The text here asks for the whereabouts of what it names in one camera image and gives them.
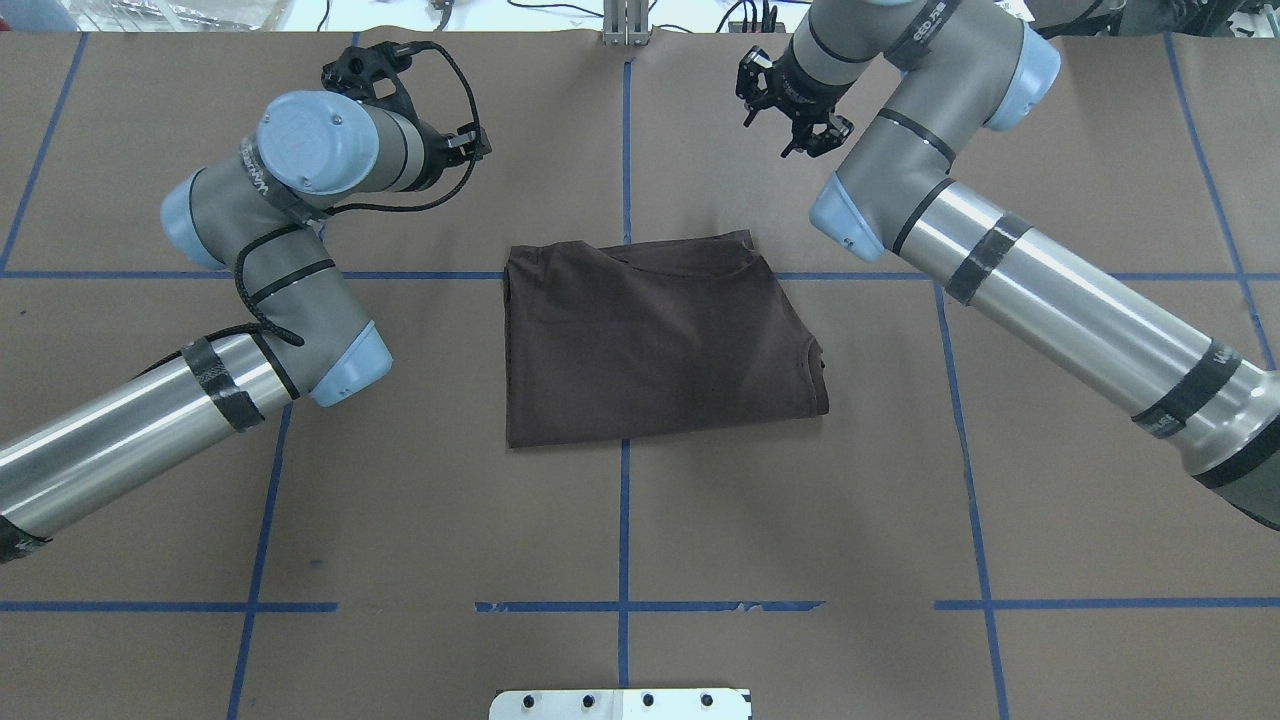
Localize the aluminium frame post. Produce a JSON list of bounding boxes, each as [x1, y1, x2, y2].
[[602, 0, 652, 47]]

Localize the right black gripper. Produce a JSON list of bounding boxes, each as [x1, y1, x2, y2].
[[736, 46, 854, 158]]

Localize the brown t-shirt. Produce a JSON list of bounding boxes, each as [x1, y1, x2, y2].
[[504, 229, 829, 448]]

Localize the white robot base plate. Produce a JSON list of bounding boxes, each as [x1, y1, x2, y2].
[[488, 687, 754, 719]]

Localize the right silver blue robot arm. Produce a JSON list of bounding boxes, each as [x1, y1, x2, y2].
[[736, 1, 1279, 529]]

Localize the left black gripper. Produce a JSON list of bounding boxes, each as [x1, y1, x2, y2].
[[399, 119, 492, 192]]

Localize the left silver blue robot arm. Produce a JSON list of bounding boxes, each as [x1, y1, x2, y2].
[[3, 90, 489, 562]]

